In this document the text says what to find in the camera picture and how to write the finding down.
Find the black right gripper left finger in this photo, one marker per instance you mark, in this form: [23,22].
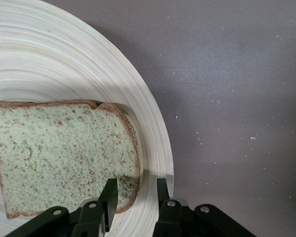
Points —
[111,195]

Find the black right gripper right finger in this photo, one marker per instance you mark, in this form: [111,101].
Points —
[171,217]

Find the brown bread slice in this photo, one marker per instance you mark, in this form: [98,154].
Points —
[64,153]

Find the round wooden plate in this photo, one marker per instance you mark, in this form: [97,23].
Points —
[51,61]

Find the brown table cover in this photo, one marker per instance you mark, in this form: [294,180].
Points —
[236,98]

